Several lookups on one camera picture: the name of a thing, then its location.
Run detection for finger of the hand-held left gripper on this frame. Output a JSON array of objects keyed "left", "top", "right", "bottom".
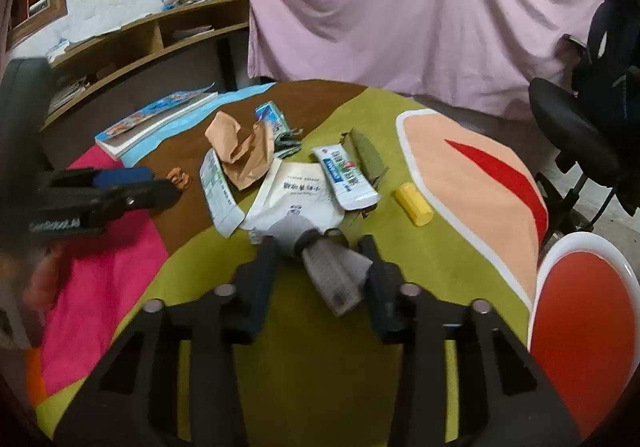
[
  {"left": 42, "top": 167, "right": 153, "bottom": 190},
  {"left": 95, "top": 178, "right": 183, "bottom": 228}
]

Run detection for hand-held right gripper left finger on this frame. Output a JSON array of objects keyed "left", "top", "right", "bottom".
[{"left": 52, "top": 236, "right": 281, "bottom": 447}]

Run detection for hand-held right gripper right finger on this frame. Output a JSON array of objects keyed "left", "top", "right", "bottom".
[{"left": 357, "top": 234, "right": 583, "bottom": 447}]

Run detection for grey cloth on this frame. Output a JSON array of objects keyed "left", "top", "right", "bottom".
[{"left": 267, "top": 217, "right": 373, "bottom": 318}]

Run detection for red bin with white rim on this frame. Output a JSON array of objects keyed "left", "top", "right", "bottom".
[{"left": 527, "top": 232, "right": 640, "bottom": 447}]

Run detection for person's left hand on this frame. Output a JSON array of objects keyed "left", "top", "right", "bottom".
[{"left": 24, "top": 244, "right": 70, "bottom": 320}]

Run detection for thick paperback book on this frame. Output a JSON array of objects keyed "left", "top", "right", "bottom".
[{"left": 95, "top": 84, "right": 219, "bottom": 160}]

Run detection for flattened white green box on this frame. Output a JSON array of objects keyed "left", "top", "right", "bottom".
[{"left": 199, "top": 150, "right": 246, "bottom": 238}]

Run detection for yellow plastic cylinder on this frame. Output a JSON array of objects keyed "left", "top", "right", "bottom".
[{"left": 395, "top": 182, "right": 434, "bottom": 227}]

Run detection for white paper packet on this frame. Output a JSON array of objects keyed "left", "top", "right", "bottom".
[{"left": 240, "top": 158, "right": 346, "bottom": 238}]

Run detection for crumpled brown paper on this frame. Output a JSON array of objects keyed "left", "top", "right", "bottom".
[{"left": 205, "top": 111, "right": 276, "bottom": 193}]

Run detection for white toothpaste tube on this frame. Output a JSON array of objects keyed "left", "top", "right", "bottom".
[{"left": 311, "top": 143, "right": 381, "bottom": 211}]

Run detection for dark crumpled wrapper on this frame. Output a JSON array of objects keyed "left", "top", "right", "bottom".
[{"left": 272, "top": 127, "right": 303, "bottom": 158}]

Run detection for wooden shelf unit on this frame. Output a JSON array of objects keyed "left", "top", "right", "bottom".
[{"left": 42, "top": 0, "right": 251, "bottom": 128}]

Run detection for blue snack wrapper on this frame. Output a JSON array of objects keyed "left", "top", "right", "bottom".
[{"left": 255, "top": 100, "right": 291, "bottom": 135}]

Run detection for black office chair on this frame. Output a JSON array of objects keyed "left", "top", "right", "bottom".
[{"left": 529, "top": 0, "right": 640, "bottom": 248}]

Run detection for pink hanging sheet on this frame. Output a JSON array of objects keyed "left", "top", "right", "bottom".
[{"left": 222, "top": 0, "right": 623, "bottom": 120}]

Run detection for blue backpack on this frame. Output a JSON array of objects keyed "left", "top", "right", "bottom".
[{"left": 582, "top": 0, "right": 640, "bottom": 128}]

